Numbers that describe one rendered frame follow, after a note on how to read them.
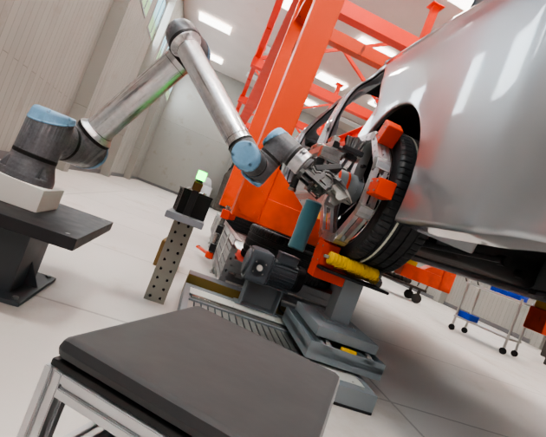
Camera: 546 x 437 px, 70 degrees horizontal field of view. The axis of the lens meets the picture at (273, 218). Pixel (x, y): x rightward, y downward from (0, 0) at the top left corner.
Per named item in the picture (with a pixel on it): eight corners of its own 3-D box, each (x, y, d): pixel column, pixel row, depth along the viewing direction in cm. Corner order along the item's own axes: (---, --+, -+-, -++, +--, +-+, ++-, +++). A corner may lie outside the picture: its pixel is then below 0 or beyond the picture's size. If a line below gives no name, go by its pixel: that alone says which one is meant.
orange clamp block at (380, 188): (381, 200, 162) (391, 200, 154) (364, 192, 161) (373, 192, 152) (387, 184, 162) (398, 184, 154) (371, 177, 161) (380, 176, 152)
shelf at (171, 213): (201, 230, 171) (204, 224, 171) (164, 216, 168) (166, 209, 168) (202, 223, 213) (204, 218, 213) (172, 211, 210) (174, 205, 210)
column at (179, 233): (163, 304, 189) (195, 224, 189) (143, 298, 187) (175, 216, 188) (165, 299, 199) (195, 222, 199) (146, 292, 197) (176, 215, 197)
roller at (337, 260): (381, 284, 178) (386, 272, 178) (323, 262, 172) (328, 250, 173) (375, 281, 184) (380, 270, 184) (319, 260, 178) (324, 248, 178)
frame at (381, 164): (358, 252, 162) (406, 130, 162) (344, 247, 161) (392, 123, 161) (320, 238, 215) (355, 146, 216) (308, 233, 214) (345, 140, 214)
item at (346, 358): (378, 383, 170) (386, 362, 170) (303, 359, 163) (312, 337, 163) (339, 341, 219) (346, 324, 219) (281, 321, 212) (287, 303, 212)
